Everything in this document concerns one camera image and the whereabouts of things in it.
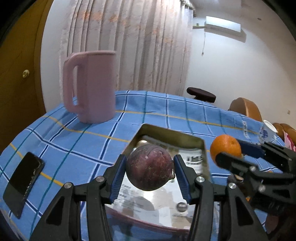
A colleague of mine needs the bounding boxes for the white blue-print mug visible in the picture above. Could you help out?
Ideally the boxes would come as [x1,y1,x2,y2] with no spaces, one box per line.
[258,120,278,144]

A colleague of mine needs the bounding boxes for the pink cloth on sofa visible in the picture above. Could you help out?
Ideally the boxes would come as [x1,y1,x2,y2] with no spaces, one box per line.
[283,132,296,152]

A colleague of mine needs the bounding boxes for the round purple passion fruit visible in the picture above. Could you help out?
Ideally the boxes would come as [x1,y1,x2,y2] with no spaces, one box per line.
[126,144,175,191]

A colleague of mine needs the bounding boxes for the brass door knob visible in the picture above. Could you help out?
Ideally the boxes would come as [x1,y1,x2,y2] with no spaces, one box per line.
[22,69,30,79]

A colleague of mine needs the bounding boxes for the dark round stool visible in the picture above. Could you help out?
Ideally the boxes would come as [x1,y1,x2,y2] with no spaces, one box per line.
[186,87,216,103]

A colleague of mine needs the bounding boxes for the brown wooden door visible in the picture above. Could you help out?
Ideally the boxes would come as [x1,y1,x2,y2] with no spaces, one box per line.
[1,1,53,151]

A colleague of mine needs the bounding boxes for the orange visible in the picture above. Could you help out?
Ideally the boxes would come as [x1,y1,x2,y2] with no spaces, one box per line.
[210,134,242,165]

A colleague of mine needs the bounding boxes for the pink floral curtain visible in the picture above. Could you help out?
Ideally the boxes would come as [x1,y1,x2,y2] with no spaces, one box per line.
[59,0,195,95]

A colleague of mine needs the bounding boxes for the pink metal tin tray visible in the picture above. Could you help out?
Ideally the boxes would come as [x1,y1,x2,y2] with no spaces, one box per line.
[81,123,220,241]

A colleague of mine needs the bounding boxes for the brown leather sofa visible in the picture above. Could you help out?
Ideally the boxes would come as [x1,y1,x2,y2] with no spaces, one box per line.
[273,123,296,145]

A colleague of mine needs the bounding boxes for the white air conditioner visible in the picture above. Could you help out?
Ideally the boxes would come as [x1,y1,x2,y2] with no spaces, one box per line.
[193,16,242,36]

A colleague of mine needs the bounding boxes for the black smartphone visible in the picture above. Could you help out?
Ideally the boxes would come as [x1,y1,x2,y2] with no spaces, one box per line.
[3,152,45,219]

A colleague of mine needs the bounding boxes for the pink plastic pitcher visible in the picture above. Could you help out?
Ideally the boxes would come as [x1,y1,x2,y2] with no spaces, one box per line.
[63,50,116,123]

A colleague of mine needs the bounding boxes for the blue plaid tablecloth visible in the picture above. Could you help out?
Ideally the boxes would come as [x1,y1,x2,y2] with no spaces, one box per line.
[0,90,286,241]

